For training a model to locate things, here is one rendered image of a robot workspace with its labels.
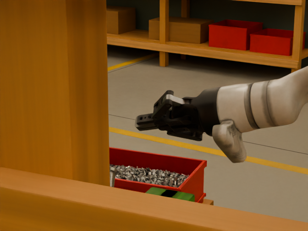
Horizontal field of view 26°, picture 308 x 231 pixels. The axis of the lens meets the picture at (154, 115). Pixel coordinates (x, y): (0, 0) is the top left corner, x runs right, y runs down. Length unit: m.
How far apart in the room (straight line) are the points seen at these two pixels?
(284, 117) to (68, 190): 0.38
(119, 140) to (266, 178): 1.17
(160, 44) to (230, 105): 6.00
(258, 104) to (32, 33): 0.39
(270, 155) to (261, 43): 2.15
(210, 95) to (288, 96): 0.12
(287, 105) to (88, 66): 0.34
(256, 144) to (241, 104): 3.74
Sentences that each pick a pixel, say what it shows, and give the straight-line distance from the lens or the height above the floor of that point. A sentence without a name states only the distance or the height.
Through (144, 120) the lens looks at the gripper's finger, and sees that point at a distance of 1.08.
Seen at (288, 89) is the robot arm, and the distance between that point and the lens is 0.98.
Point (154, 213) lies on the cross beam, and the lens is 0.66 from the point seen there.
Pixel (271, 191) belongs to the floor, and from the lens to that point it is 3.97.
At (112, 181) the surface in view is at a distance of 1.26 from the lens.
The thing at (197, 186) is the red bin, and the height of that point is 0.87.
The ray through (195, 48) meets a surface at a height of 0.24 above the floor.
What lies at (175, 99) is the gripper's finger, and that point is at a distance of 1.02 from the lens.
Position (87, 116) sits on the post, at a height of 1.34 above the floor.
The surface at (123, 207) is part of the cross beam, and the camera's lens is 0.67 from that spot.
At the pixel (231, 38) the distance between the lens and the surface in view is 6.63.
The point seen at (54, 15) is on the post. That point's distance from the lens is 0.71.
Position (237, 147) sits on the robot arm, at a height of 1.22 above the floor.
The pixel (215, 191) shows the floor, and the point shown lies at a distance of 3.93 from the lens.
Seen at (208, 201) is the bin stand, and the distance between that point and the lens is 1.84.
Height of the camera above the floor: 1.56
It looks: 17 degrees down
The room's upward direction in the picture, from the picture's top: straight up
